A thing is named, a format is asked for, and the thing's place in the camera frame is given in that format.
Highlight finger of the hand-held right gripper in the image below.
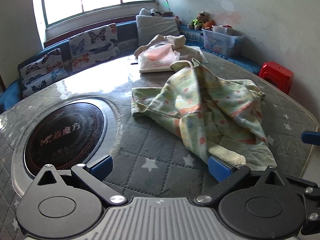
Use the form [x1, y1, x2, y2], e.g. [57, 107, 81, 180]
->
[301, 131, 320, 144]
[285, 175, 320, 232]

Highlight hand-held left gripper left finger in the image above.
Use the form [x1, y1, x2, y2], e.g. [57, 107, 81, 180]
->
[35, 155, 128, 205]

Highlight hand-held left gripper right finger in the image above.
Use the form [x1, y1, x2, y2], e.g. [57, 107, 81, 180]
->
[195, 156, 288, 204]

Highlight green patterned child's shirt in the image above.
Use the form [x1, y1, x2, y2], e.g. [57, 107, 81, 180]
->
[131, 58, 277, 169]

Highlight black round induction cooktop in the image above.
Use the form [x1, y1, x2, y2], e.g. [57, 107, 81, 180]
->
[24, 102, 105, 174]

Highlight grey quilted table cover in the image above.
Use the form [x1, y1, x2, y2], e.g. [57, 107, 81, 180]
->
[0, 51, 320, 240]

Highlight red plastic stool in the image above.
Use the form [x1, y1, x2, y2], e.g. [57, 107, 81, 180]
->
[259, 62, 295, 95]

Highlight large butterfly print cushion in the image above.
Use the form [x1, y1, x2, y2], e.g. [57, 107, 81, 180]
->
[69, 23, 120, 73]

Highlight pink wet wipes pack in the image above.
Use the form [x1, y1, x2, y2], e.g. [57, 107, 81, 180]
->
[137, 42, 181, 73]

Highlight beige cloth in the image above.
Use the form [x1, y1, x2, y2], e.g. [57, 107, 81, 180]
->
[134, 34, 203, 62]

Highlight clear blue plastic storage box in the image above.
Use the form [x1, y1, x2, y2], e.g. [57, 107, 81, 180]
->
[201, 25, 245, 58]

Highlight blue sofa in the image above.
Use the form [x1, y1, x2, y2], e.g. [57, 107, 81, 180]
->
[0, 20, 262, 115]

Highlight grey pillow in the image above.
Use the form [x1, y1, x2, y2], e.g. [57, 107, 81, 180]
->
[136, 14, 181, 46]

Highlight brown teddy bear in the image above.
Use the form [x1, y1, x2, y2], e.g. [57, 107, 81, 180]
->
[187, 11, 212, 30]

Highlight grey white plush toy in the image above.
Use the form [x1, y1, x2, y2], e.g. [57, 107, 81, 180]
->
[139, 8, 165, 18]

